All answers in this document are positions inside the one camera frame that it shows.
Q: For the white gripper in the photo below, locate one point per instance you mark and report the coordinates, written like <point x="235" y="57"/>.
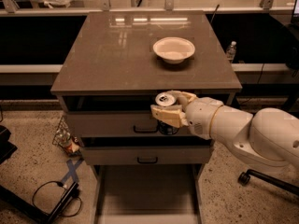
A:
<point x="202" y="115"/>

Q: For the wire basket with trash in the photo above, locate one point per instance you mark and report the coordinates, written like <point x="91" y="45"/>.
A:
<point x="65" y="141"/>

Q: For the clear plastic water bottle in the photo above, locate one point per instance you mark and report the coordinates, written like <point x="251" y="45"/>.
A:
<point x="231" y="51"/>

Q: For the open bottom drawer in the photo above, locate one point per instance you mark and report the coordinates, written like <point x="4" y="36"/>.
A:
<point x="147" y="194"/>

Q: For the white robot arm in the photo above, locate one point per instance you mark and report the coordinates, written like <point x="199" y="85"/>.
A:
<point x="267" y="141"/>

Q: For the blue pepsi can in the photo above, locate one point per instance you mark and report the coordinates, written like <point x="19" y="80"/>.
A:
<point x="166" y="99"/>

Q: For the middle drawer with black handle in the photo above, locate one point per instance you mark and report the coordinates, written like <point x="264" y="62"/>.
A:
<point x="146" y="155"/>

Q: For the grey drawer cabinet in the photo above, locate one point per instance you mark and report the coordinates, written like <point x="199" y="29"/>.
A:
<point x="112" y="68"/>

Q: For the drawer with black handle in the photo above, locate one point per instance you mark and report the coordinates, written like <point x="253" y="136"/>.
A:
<point x="146" y="155"/>
<point x="112" y="124"/>

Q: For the black office chair base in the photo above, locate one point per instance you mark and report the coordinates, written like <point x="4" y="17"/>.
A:
<point x="244" y="179"/>

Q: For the top drawer with black handle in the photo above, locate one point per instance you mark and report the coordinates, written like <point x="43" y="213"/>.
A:
<point x="112" y="124"/>

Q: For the black stand with cable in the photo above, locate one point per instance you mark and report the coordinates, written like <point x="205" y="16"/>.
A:
<point x="51" y="200"/>

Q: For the white paper bowl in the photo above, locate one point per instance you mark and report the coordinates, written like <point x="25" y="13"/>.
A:
<point x="174" y="49"/>

